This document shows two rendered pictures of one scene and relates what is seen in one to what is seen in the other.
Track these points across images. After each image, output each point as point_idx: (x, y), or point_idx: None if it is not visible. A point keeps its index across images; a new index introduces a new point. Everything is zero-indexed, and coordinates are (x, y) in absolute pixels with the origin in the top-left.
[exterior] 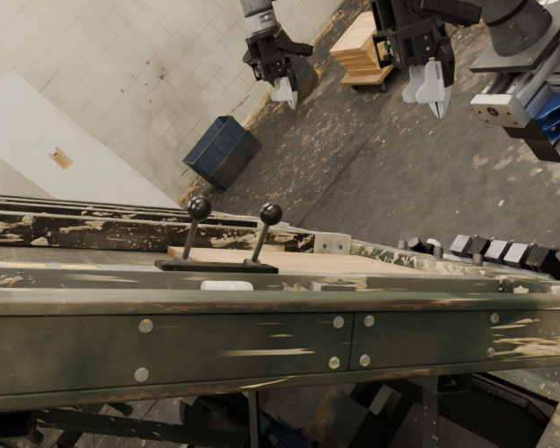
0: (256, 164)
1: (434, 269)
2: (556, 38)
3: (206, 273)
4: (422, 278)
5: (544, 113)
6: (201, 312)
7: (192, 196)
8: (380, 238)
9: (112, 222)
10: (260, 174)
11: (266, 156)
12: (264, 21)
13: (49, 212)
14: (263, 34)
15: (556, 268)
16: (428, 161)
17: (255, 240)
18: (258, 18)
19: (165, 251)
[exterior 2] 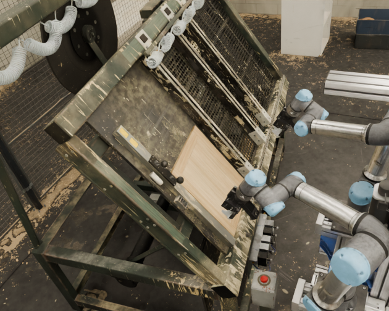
0: (379, 56)
1: (239, 220)
2: (349, 234)
3: (157, 170)
4: (210, 223)
5: (323, 239)
6: (121, 194)
7: (346, 25)
8: (330, 166)
9: (189, 103)
10: (370, 65)
11: (388, 58)
12: (291, 113)
13: (196, 61)
14: (287, 115)
15: (262, 263)
16: None
17: (224, 147)
18: (290, 110)
19: (196, 123)
